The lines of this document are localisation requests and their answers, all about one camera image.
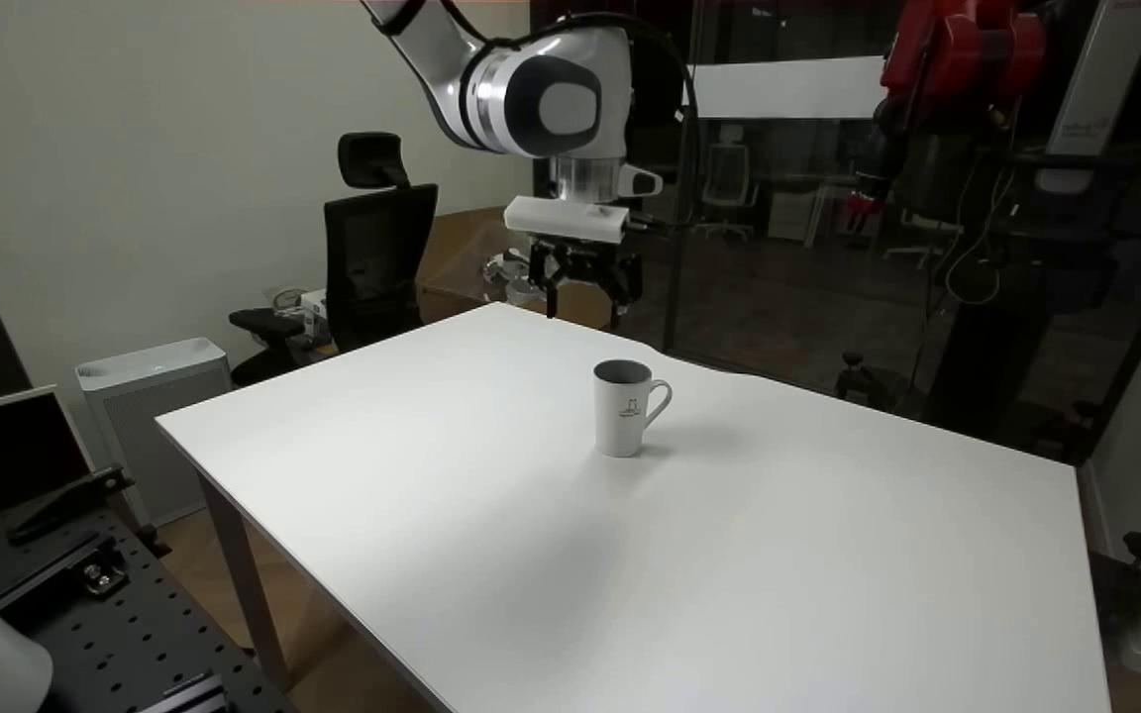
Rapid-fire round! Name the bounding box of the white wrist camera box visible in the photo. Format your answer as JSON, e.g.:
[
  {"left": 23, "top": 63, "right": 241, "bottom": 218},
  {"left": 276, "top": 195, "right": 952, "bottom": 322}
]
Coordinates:
[{"left": 499, "top": 189, "right": 631, "bottom": 250}]

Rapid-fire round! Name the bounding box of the white ceramic mug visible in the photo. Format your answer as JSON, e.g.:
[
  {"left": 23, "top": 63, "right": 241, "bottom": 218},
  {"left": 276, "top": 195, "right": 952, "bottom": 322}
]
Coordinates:
[{"left": 589, "top": 355, "right": 677, "bottom": 462}]

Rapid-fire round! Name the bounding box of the clear plastic bag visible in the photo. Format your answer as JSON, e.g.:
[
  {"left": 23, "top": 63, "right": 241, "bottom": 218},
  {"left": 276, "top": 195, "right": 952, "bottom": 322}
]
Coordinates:
[{"left": 265, "top": 286, "right": 331, "bottom": 349}]

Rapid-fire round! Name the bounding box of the red robot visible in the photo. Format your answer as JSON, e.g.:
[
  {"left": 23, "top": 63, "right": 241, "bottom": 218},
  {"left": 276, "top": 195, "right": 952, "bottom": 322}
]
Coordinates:
[{"left": 876, "top": 0, "right": 1052, "bottom": 128}]

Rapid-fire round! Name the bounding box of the small black bracket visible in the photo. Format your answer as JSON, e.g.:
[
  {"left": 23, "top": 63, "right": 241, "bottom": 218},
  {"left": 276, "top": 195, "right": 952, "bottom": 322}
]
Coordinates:
[{"left": 70, "top": 549, "right": 133, "bottom": 602}]

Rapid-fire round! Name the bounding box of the small white office chair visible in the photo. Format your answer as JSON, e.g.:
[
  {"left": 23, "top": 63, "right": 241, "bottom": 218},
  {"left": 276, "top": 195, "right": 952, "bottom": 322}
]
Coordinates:
[{"left": 698, "top": 136, "right": 762, "bottom": 213}]

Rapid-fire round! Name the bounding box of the dark office chair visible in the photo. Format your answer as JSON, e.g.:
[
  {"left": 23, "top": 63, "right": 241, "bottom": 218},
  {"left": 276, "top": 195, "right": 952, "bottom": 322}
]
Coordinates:
[{"left": 224, "top": 128, "right": 443, "bottom": 387}]

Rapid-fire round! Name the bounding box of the black monitor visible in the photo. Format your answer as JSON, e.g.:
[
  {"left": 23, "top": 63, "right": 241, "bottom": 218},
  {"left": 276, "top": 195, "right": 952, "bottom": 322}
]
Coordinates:
[{"left": 0, "top": 380, "right": 103, "bottom": 537}]

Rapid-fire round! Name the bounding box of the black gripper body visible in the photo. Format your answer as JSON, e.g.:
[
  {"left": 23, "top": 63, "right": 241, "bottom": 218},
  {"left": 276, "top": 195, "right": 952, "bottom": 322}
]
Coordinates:
[{"left": 521, "top": 234, "right": 645, "bottom": 290}]

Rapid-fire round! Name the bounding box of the black perforated breadboard table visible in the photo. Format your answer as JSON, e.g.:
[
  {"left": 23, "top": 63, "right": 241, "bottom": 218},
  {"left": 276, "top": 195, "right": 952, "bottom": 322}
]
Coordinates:
[{"left": 0, "top": 496, "right": 289, "bottom": 713}]

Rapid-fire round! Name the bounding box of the white box appliance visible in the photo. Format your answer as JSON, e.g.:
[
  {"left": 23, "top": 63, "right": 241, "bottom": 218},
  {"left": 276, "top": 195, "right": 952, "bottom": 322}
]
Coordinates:
[{"left": 70, "top": 331, "right": 236, "bottom": 532}]

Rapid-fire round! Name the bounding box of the white board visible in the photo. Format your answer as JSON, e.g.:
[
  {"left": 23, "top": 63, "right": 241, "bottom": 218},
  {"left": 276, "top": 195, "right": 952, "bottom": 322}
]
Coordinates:
[{"left": 677, "top": 53, "right": 894, "bottom": 128}]

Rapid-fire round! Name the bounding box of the black robot stand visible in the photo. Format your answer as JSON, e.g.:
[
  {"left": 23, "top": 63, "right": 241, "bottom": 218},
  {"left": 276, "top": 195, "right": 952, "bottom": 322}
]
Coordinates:
[{"left": 917, "top": 115, "right": 1121, "bottom": 458}]

